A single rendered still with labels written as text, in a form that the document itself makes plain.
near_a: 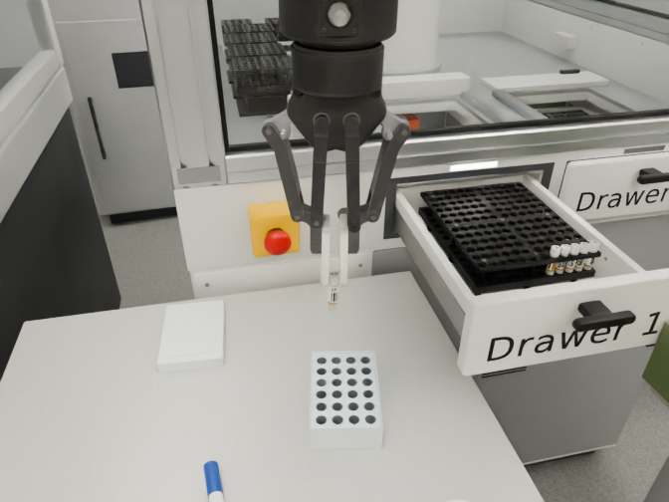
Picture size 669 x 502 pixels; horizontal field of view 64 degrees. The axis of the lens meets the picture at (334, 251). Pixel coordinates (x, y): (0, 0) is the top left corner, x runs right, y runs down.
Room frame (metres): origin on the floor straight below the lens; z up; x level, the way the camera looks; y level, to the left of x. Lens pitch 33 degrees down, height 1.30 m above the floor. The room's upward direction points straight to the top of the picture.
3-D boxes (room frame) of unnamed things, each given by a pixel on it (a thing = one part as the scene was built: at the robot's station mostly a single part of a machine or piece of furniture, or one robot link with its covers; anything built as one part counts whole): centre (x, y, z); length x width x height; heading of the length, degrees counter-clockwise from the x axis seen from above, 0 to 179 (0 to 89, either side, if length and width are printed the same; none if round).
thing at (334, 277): (0.45, 0.00, 0.95); 0.01 x 0.01 x 0.05
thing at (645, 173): (0.83, -0.54, 0.91); 0.07 x 0.04 x 0.01; 102
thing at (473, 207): (0.69, -0.25, 0.87); 0.22 x 0.18 x 0.06; 12
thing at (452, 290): (0.70, -0.25, 0.86); 0.40 x 0.26 x 0.06; 12
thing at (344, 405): (0.46, -0.01, 0.78); 0.12 x 0.08 x 0.04; 1
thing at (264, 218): (0.70, 0.09, 0.88); 0.07 x 0.05 x 0.07; 102
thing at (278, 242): (0.67, 0.08, 0.88); 0.04 x 0.03 x 0.04; 102
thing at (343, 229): (0.45, -0.01, 1.00); 0.03 x 0.01 x 0.07; 1
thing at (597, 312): (0.47, -0.30, 0.91); 0.07 x 0.04 x 0.01; 102
